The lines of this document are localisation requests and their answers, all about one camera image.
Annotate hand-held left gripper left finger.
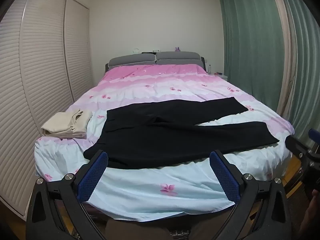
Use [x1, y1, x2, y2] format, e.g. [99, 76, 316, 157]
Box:
[26, 149, 109, 240]

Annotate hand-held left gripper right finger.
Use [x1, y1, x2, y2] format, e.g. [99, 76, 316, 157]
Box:
[209, 150, 293, 240]

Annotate black pants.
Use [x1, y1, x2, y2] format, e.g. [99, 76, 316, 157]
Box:
[83, 99, 280, 170]

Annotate person's right hand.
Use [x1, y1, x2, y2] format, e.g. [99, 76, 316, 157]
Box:
[301, 189, 320, 240]

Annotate folded beige garment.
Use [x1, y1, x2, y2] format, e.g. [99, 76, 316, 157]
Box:
[41, 109, 93, 139]

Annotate green curtain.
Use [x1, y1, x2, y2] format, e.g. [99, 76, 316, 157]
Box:
[276, 0, 320, 147]
[217, 0, 285, 117]

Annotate beige curtain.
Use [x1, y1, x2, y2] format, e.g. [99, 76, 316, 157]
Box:
[269, 0, 294, 122]

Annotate pink floral duvet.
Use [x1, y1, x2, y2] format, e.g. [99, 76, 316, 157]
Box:
[34, 64, 295, 222]

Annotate grey headboard cushion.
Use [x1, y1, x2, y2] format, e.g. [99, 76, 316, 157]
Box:
[155, 51, 203, 68]
[109, 53, 157, 68]

